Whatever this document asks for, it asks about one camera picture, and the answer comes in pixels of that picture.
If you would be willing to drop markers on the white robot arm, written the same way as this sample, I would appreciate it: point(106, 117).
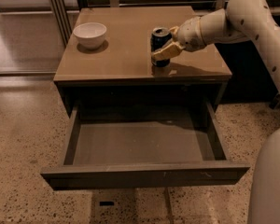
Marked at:
point(239, 21)

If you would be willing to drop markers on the grey drawer cabinet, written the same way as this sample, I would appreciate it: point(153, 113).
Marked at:
point(124, 58)

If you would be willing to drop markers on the white ceramic bowl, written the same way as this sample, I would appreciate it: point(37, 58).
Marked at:
point(90, 35)

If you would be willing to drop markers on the open grey top drawer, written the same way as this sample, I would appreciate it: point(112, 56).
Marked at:
point(144, 146)

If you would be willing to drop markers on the dark pepsi can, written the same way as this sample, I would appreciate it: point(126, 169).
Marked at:
point(159, 36)

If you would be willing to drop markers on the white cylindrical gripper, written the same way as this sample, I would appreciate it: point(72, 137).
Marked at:
point(189, 34)

